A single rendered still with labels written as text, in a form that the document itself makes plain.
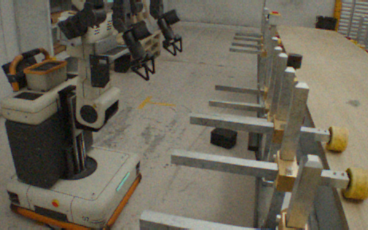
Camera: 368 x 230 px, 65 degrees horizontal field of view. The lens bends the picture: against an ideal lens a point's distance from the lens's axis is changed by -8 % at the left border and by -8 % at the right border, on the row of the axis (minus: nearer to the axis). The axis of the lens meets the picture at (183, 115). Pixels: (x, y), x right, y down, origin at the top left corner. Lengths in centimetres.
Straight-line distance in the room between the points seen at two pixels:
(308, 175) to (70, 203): 142
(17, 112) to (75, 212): 61
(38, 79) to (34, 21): 190
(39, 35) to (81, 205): 227
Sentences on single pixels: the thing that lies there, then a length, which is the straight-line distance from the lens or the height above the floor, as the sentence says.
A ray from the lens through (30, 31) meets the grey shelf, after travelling 366.
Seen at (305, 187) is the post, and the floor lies 107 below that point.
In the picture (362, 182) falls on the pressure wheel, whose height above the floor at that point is 97.
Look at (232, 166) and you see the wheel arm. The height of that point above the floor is 95.
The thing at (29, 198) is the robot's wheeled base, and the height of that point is 23.
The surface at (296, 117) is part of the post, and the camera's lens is 79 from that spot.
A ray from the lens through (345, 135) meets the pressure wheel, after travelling 107.
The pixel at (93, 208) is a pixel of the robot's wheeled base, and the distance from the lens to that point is 173.
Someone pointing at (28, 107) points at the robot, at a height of 79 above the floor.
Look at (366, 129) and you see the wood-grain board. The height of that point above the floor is 90.
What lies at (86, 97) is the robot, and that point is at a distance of 161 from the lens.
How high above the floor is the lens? 140
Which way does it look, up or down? 25 degrees down
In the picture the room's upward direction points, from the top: 3 degrees clockwise
